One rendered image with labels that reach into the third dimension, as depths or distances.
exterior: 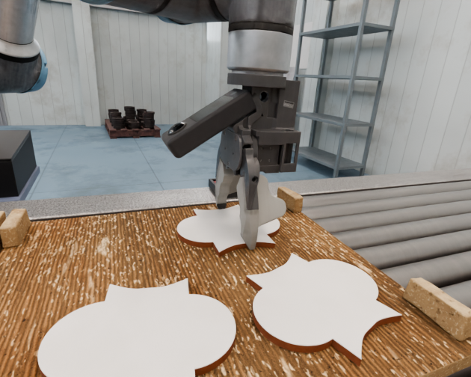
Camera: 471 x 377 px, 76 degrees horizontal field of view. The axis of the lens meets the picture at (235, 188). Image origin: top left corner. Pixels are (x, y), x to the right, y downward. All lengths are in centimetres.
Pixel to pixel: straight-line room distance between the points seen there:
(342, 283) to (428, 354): 9
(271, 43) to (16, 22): 59
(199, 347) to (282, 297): 9
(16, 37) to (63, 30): 667
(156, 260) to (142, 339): 12
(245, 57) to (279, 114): 8
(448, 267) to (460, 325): 17
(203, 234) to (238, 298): 12
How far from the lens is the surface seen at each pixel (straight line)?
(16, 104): 764
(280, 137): 37
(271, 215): 38
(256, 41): 36
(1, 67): 87
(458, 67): 392
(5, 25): 83
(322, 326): 29
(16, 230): 44
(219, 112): 35
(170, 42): 766
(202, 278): 33
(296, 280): 33
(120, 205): 57
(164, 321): 28
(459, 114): 385
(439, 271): 49
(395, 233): 56
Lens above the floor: 114
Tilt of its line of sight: 20 degrees down
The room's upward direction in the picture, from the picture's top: 3 degrees clockwise
